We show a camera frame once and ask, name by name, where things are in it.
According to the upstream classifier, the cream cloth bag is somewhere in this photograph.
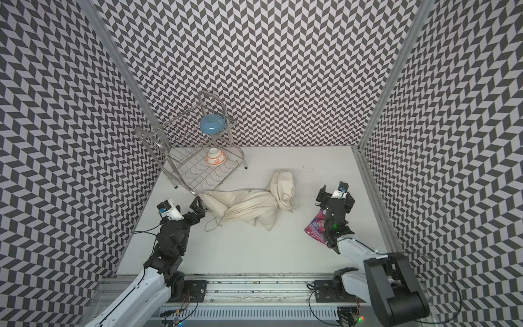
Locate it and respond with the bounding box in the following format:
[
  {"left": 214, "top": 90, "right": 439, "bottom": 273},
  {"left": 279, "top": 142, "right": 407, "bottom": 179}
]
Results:
[{"left": 266, "top": 170, "right": 296, "bottom": 212}]

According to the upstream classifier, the cream drawstring soil bag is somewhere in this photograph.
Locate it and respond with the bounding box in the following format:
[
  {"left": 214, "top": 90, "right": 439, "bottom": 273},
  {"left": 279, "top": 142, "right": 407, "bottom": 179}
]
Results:
[{"left": 200, "top": 189, "right": 280, "bottom": 231}]

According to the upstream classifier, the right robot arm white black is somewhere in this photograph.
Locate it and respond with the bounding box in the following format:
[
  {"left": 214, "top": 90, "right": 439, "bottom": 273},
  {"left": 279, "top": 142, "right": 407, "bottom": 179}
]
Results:
[{"left": 316, "top": 181, "right": 430, "bottom": 326}]

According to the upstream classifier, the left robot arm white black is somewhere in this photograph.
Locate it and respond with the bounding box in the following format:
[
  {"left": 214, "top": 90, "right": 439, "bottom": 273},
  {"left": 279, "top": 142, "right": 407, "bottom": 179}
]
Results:
[{"left": 87, "top": 196, "right": 206, "bottom": 326}]

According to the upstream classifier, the pink snack packet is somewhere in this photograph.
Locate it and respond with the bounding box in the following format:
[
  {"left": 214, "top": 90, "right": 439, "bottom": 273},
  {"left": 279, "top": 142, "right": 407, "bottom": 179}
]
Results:
[{"left": 304, "top": 209, "right": 327, "bottom": 245}]

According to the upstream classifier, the blue bowl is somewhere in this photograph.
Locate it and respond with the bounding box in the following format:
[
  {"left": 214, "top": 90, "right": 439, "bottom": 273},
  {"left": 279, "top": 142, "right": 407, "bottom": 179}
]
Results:
[{"left": 200, "top": 114, "right": 226, "bottom": 135}]

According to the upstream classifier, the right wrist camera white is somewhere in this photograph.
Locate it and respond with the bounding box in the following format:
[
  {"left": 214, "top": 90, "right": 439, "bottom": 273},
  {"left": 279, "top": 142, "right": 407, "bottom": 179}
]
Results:
[{"left": 331, "top": 181, "right": 349, "bottom": 200}]

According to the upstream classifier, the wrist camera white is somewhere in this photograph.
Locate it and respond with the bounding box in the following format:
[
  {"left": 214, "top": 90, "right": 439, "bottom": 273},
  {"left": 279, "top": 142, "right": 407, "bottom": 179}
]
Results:
[
  {"left": 331, "top": 181, "right": 349, "bottom": 200},
  {"left": 157, "top": 198, "right": 184, "bottom": 221}
]

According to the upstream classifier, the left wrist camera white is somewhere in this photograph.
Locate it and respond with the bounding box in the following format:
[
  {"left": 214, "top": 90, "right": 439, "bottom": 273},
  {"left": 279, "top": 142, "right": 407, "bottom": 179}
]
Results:
[{"left": 157, "top": 198, "right": 184, "bottom": 221}]

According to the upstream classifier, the steel wire dish rack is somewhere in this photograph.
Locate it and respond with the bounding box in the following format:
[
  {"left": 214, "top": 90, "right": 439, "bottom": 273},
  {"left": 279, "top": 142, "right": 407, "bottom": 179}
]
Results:
[{"left": 135, "top": 91, "right": 248, "bottom": 195}]

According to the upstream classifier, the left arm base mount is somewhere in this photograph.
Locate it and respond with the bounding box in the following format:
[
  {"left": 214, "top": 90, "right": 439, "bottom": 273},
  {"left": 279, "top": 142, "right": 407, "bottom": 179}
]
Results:
[{"left": 168, "top": 272, "right": 208, "bottom": 302}]

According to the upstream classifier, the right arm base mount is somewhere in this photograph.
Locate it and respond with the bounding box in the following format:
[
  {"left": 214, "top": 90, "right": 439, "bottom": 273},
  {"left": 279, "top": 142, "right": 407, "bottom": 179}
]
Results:
[{"left": 308, "top": 267, "right": 358, "bottom": 303}]

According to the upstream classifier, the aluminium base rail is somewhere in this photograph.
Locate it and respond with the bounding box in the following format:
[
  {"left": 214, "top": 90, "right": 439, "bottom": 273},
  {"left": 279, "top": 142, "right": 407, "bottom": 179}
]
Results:
[{"left": 80, "top": 274, "right": 370, "bottom": 326}]

